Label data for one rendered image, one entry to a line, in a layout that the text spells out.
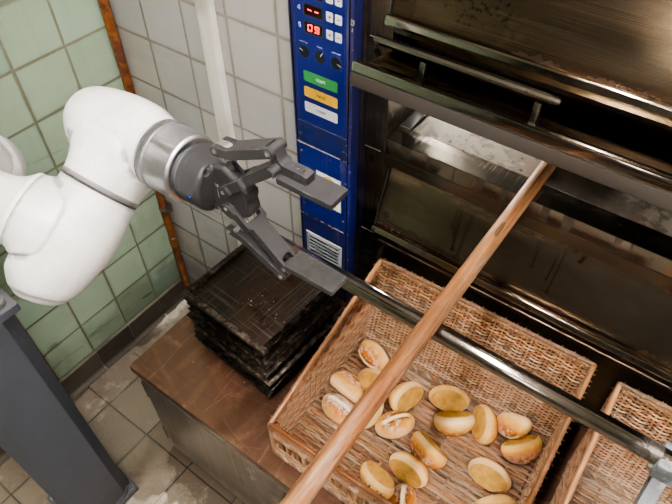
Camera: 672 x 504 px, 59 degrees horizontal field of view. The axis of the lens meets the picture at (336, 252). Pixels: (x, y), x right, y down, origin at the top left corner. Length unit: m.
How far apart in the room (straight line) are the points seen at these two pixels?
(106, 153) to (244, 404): 0.95
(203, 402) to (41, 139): 0.84
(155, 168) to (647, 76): 0.70
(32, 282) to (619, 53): 0.86
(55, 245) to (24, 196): 0.07
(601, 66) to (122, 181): 0.71
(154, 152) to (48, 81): 1.08
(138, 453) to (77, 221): 1.54
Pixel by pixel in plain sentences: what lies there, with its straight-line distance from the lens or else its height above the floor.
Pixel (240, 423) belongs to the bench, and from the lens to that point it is 1.55.
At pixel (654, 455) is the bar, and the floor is 1.17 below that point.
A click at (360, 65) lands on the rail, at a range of 1.05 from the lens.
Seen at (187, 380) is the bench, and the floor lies 0.58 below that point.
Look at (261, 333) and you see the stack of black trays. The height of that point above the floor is 0.80.
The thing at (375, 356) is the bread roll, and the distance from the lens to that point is 1.54.
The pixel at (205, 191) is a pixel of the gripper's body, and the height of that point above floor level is 1.49.
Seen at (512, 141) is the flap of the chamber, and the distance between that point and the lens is 0.96.
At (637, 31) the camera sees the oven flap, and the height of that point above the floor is 1.54.
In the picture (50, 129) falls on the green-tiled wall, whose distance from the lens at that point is 1.83.
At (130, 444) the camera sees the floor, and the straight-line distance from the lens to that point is 2.26.
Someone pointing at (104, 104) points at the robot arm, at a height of 1.54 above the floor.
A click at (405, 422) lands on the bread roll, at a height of 0.64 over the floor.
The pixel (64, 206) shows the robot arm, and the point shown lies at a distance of 0.78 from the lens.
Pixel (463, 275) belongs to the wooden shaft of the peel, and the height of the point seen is 1.21.
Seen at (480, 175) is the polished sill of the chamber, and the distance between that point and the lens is 1.23.
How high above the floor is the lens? 1.95
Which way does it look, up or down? 48 degrees down
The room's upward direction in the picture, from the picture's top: straight up
